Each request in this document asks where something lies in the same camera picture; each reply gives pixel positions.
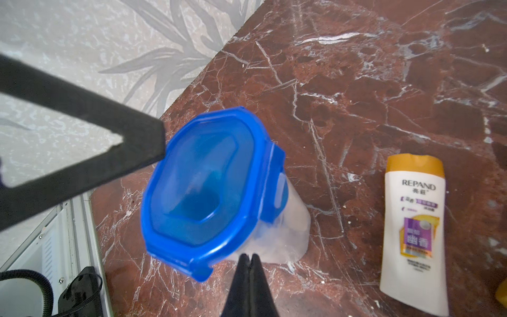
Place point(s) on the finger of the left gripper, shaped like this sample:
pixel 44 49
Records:
pixel 143 144

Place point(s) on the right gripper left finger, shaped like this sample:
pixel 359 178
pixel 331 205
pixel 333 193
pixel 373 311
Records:
pixel 238 300

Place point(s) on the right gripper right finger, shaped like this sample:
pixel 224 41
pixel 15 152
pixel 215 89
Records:
pixel 261 303

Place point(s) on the white yellow-capped lotion bottle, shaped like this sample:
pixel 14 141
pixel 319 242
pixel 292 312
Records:
pixel 501 293

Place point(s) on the aluminium front rail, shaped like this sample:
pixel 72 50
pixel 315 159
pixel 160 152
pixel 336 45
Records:
pixel 59 244

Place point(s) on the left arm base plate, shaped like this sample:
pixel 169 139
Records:
pixel 82 296

